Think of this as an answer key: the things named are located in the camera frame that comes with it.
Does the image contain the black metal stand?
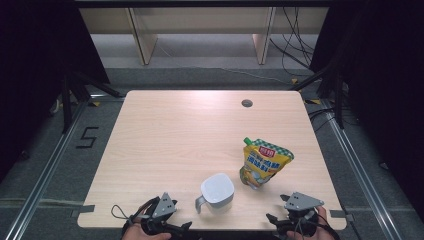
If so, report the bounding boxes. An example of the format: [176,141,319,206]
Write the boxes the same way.
[288,59,348,130]
[59,66,123,135]

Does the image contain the yellow seasoning pouch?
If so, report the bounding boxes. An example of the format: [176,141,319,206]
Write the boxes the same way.
[239,136,295,190]

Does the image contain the aluminium floor rail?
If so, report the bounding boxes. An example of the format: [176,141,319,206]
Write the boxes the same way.
[4,99,92,240]
[319,99,406,240]

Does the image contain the clear jar with white lid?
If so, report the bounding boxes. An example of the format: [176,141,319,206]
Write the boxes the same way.
[194,172,235,215]

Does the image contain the bundle of black cables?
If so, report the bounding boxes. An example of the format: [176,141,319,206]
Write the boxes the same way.
[269,6,316,80]

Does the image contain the person's left hand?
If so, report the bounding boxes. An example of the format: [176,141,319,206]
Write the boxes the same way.
[121,216,173,240]

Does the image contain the grey tape strip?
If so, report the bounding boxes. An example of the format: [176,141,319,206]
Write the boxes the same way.
[329,209,355,222]
[70,204,96,218]

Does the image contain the black floor cables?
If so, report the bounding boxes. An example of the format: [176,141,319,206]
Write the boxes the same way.
[307,107,335,133]

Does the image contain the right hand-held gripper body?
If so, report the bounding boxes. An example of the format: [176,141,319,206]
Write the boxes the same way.
[284,191,325,238]

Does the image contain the grey cord loop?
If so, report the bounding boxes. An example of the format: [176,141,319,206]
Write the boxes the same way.
[110,204,133,221]

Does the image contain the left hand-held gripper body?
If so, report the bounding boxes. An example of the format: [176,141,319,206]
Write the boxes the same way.
[139,192,178,236]

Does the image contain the person's right hand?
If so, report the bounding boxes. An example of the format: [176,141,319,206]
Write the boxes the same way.
[286,205,330,240]

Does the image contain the black wrist strap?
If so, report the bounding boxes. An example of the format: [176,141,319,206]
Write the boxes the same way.
[131,196,161,223]
[311,213,342,240]

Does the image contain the black curtain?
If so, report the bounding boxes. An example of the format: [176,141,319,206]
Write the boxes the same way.
[0,0,111,183]
[309,0,424,214]

